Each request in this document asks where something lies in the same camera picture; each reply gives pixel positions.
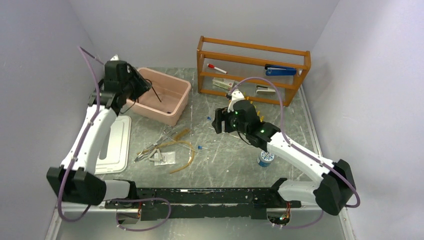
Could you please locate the metal crucible tongs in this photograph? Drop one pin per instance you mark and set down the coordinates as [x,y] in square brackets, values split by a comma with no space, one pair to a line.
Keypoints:
[167,132]

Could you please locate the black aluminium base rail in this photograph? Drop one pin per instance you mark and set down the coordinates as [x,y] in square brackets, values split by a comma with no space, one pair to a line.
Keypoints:
[196,203]

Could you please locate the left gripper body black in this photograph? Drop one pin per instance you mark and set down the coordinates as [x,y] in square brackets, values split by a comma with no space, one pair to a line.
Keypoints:
[126,87]

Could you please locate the blue stapler on shelf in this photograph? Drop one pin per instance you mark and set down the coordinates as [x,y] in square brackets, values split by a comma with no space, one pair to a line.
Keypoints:
[279,70]

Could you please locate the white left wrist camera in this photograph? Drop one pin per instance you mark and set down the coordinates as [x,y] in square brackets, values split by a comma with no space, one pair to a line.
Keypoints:
[115,58]

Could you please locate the white stapler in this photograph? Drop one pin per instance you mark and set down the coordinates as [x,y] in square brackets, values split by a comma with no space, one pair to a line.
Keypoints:
[264,90]

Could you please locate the black metal ring stand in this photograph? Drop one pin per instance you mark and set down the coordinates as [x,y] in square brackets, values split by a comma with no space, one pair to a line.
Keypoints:
[157,99]

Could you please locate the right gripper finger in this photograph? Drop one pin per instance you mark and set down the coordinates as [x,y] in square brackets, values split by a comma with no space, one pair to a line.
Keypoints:
[217,124]
[221,113]

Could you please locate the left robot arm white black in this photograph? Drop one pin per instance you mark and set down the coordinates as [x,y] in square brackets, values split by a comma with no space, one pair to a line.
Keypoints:
[74,179]

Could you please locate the blue white round jar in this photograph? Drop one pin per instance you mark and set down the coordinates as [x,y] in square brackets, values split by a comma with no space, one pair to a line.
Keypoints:
[264,158]

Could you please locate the white plastic bin lid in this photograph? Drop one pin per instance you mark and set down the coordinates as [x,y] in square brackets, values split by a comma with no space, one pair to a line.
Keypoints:
[113,157]

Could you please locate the pink plastic bin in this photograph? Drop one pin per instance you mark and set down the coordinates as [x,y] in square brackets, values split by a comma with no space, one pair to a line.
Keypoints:
[178,88]

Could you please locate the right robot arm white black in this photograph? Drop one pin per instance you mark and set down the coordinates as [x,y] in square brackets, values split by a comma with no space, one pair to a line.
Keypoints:
[331,183]

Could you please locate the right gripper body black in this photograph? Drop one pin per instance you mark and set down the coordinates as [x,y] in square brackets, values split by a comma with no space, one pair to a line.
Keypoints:
[231,124]

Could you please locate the yellow test tube rack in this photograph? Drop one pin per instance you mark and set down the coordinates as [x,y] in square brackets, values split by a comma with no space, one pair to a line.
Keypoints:
[258,112]

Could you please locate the glass stirring rod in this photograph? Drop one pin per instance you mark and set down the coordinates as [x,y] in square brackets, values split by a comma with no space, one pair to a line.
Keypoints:
[225,133]

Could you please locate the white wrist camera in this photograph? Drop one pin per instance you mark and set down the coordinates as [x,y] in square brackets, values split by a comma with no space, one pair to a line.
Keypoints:
[115,58]
[234,96]

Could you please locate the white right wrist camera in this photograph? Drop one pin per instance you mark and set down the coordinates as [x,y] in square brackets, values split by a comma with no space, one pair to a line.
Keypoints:
[234,96]

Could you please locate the white cardboard box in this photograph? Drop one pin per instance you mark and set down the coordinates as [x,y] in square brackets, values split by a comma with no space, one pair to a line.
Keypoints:
[223,83]

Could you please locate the small white paper packet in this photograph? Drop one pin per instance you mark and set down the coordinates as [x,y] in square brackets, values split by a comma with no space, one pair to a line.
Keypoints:
[168,158]

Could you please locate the red white marker pen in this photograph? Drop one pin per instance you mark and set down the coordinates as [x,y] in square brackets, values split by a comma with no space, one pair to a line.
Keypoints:
[211,66]

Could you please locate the amber rubber tubing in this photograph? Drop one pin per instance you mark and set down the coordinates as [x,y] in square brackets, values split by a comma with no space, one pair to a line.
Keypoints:
[188,154]

